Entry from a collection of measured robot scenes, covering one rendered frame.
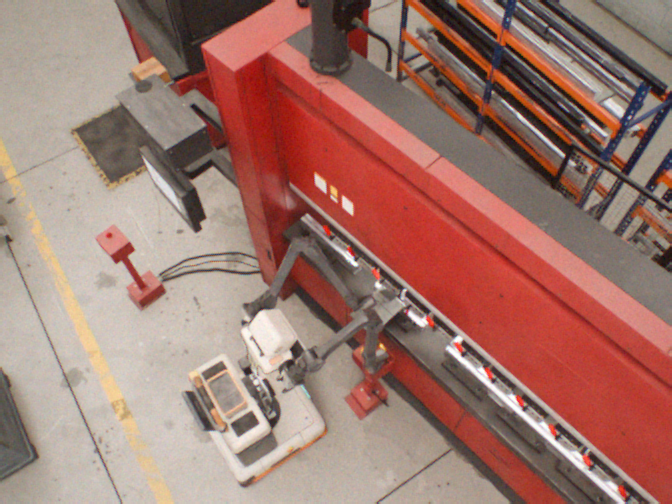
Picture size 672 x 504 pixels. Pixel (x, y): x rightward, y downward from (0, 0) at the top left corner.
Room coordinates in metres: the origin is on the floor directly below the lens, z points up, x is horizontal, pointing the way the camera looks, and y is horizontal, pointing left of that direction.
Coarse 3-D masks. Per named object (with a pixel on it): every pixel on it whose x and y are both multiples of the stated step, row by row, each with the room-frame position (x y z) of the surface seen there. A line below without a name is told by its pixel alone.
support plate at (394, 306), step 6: (378, 300) 1.53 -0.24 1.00; (396, 300) 1.53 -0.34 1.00; (378, 306) 1.49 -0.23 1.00; (384, 306) 1.49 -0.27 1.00; (390, 306) 1.49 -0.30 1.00; (396, 306) 1.49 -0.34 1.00; (402, 306) 1.49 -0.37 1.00; (378, 312) 1.46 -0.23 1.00; (384, 312) 1.45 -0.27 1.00; (396, 312) 1.45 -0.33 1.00; (354, 318) 1.42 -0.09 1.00; (384, 318) 1.42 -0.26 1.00; (390, 318) 1.42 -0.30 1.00; (366, 330) 1.35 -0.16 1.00
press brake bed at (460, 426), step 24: (312, 264) 1.89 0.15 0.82; (312, 288) 1.92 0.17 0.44; (336, 312) 1.74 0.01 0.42; (360, 336) 1.56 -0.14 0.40; (384, 336) 1.41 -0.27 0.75; (408, 360) 1.26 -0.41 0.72; (408, 384) 1.23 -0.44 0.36; (432, 384) 1.11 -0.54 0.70; (432, 408) 1.07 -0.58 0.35; (456, 408) 0.97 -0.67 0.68; (456, 432) 0.92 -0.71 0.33; (480, 432) 0.83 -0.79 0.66; (480, 456) 0.77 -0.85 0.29; (504, 456) 0.69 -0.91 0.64; (504, 480) 0.63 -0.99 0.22; (528, 480) 0.56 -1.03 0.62
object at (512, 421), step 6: (504, 408) 0.90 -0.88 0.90; (498, 414) 0.86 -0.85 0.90; (504, 414) 0.86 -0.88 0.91; (510, 414) 0.86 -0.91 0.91; (504, 420) 0.83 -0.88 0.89; (510, 420) 0.83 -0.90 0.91; (516, 420) 0.83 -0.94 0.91; (510, 426) 0.80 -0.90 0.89; (516, 426) 0.79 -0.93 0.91; (522, 426) 0.79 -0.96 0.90; (516, 432) 0.77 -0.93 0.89; (522, 432) 0.76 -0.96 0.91; (528, 432) 0.76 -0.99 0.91; (522, 438) 0.74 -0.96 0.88; (528, 438) 0.73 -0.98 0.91; (534, 438) 0.73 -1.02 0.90; (534, 444) 0.70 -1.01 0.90; (540, 444) 0.69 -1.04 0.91; (540, 450) 0.66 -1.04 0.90
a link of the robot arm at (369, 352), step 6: (378, 324) 1.22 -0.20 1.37; (372, 330) 1.22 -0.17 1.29; (378, 330) 1.21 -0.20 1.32; (366, 336) 1.23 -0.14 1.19; (372, 336) 1.22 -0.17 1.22; (366, 342) 1.22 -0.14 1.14; (372, 342) 1.21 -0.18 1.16; (366, 348) 1.20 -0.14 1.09; (372, 348) 1.20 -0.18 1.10; (366, 354) 1.19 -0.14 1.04; (372, 354) 1.19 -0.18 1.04; (366, 360) 1.17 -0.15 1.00
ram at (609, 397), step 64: (320, 128) 1.94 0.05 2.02; (320, 192) 1.97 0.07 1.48; (384, 192) 1.62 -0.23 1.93; (384, 256) 1.60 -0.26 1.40; (448, 256) 1.32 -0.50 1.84; (512, 320) 1.04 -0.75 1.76; (576, 320) 0.90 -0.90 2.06; (576, 384) 0.77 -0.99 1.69; (640, 384) 0.65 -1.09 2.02; (640, 448) 0.51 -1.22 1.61
